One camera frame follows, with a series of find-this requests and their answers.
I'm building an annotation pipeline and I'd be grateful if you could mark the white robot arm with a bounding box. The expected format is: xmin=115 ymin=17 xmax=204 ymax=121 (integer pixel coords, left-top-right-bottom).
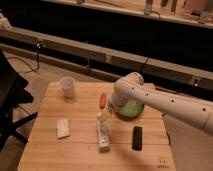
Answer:
xmin=98 ymin=72 xmax=213 ymax=136

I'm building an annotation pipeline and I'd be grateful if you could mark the orange carrot toy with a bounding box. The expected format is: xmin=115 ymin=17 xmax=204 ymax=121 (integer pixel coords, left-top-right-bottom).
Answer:
xmin=99 ymin=93 xmax=106 ymax=109

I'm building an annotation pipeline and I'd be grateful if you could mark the green bowl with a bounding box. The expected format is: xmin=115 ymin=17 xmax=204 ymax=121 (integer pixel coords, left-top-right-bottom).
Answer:
xmin=117 ymin=100 xmax=145 ymax=118

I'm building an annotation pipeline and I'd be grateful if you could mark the black rectangular block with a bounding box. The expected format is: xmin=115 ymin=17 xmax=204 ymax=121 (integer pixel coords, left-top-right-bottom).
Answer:
xmin=132 ymin=126 xmax=142 ymax=151

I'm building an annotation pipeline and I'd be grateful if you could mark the translucent plastic cup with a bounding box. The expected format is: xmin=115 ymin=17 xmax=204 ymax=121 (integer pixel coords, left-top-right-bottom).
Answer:
xmin=59 ymin=77 xmax=75 ymax=98

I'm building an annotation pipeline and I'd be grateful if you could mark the black chair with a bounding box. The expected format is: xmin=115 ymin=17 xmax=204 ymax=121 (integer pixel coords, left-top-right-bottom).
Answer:
xmin=0 ymin=49 xmax=38 ymax=151

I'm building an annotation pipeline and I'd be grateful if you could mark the black cable on floor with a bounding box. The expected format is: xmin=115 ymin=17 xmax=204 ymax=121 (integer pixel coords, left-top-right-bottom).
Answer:
xmin=5 ymin=39 xmax=45 ymax=75

